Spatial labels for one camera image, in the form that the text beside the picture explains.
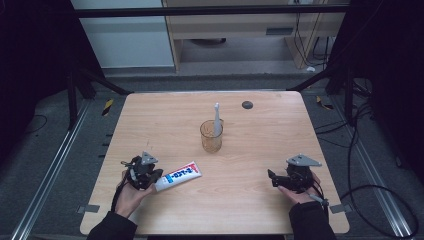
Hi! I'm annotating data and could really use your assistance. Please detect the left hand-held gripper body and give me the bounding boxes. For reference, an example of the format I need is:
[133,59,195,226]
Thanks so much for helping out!
[120,151,160,192]

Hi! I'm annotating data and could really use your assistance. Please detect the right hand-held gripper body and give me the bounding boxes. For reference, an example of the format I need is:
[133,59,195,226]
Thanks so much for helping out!
[285,153,323,195]

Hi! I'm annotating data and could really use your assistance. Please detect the white toothpaste tube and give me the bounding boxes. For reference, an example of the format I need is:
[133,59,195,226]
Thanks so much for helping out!
[154,161,203,193]

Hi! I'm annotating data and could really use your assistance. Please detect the amber transparent cup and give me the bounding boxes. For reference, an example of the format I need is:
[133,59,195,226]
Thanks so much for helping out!
[199,118,225,154]

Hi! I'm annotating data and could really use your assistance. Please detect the white electric toothbrush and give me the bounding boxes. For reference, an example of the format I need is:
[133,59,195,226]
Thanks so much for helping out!
[213,102,224,138]

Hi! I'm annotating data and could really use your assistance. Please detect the person's left hand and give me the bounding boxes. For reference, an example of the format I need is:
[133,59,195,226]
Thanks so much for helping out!
[114,170,158,220]

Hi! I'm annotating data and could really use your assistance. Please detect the person's right hand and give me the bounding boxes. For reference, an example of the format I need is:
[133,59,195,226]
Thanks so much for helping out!
[277,171,322,206]

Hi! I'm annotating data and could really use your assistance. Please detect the yellow black tape strip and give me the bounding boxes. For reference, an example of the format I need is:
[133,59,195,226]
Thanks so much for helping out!
[101,98,115,117]
[315,95,335,111]

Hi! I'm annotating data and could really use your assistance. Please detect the black metal stand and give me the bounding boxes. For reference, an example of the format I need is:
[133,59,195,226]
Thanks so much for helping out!
[286,62,356,125]
[65,62,134,132]

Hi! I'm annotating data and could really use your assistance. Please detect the white cabinet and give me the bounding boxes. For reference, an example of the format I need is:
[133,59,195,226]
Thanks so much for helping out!
[70,0,176,70]

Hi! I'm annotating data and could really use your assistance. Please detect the light wooden desk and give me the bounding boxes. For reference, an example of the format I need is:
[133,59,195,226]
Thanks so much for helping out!
[161,0,350,72]

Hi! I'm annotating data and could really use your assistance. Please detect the black horizontal bar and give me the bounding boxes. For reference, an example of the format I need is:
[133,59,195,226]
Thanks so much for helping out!
[71,5,350,19]

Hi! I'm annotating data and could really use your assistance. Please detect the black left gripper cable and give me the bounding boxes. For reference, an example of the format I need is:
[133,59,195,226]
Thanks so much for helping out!
[110,159,134,213]

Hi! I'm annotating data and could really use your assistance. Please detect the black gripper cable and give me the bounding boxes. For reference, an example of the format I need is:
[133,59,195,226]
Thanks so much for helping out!
[110,159,134,213]
[306,126,420,240]

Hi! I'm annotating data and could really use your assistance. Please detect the grey metal table bracket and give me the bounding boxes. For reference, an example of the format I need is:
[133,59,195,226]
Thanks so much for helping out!
[76,204,101,215]
[329,203,353,215]

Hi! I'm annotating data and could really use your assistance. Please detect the black floor cables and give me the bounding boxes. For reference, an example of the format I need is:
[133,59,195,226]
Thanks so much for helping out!
[314,78,376,149]

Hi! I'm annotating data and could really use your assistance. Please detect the aluminium floor rail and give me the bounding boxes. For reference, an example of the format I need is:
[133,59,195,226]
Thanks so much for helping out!
[329,95,415,240]
[11,99,92,240]

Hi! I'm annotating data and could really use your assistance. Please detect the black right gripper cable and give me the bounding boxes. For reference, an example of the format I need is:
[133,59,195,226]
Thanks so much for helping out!
[306,126,420,240]

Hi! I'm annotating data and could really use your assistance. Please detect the thin black floor cable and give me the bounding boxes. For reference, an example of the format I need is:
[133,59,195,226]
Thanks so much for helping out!
[25,114,48,135]

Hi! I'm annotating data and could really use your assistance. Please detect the black hanging desk cables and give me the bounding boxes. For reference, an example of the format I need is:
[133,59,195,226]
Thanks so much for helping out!
[293,0,332,68]

